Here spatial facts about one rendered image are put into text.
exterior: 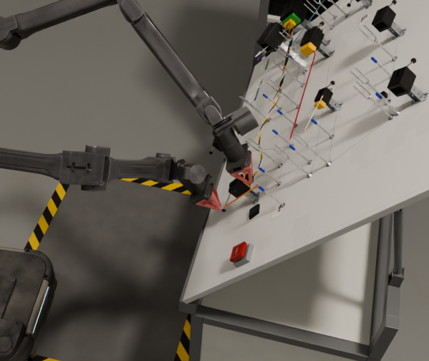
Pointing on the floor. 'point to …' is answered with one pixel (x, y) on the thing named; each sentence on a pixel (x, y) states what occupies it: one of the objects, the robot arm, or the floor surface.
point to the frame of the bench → (255, 326)
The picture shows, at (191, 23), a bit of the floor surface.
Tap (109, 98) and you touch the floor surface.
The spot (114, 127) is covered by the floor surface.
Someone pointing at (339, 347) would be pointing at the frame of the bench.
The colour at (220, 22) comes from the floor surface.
